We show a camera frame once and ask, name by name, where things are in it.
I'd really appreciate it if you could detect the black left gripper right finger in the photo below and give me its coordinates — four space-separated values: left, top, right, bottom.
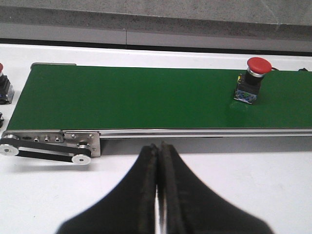
158 143 272 234

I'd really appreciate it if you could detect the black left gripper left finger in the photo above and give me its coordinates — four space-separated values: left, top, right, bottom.
57 144 157 234

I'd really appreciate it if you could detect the red mushroom push button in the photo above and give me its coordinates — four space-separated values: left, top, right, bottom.
234 57 272 104
0 64 15 105

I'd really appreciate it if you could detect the small idler pulley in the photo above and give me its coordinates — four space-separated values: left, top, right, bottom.
72 154 91 165

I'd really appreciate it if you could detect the black drive belt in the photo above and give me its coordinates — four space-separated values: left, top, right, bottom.
0 139 91 163

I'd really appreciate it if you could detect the green conveyor belt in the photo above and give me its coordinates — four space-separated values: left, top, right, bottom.
8 64 312 130

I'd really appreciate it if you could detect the conveyor drive pulley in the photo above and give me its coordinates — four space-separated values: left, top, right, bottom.
0 134 19 156

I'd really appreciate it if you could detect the grey stone counter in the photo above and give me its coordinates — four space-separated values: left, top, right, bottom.
0 0 312 52

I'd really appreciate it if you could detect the aluminium conveyor frame rail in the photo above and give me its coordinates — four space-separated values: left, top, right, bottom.
64 128 312 139

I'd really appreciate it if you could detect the steel conveyor support bracket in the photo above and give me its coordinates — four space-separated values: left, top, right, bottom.
63 131 101 157

